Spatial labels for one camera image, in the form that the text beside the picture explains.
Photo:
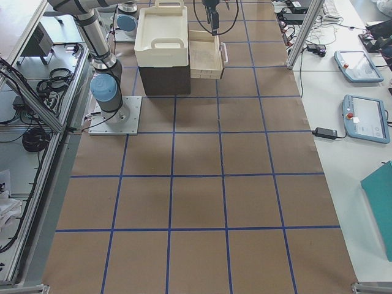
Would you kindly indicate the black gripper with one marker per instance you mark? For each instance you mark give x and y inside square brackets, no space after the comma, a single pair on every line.
[210,3]

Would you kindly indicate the light wooden drawer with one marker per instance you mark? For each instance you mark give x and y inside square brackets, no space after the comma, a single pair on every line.
[208,55]

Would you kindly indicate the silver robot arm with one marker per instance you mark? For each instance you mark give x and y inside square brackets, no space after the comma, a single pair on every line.
[106,86]

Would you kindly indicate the dark wooden drawer cabinet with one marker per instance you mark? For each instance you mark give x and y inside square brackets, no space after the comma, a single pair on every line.
[165,81]

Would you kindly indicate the cream plastic tray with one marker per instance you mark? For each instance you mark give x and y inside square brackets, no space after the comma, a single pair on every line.
[162,35]

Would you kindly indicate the upper blue teach pendant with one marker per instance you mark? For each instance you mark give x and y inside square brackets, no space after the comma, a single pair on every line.
[357,67]

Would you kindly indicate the blue teach pendant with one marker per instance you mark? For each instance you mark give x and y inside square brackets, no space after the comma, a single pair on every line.
[357,67]
[365,118]

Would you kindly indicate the black power adapter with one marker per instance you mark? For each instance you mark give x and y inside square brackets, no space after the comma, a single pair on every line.
[325,133]

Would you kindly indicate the lower blue teach pendant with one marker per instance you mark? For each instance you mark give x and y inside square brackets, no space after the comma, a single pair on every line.
[365,118]

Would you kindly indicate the aluminium frame post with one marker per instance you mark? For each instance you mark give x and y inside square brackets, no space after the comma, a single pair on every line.
[309,20]

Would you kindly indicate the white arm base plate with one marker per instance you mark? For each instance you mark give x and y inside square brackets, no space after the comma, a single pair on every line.
[126,120]

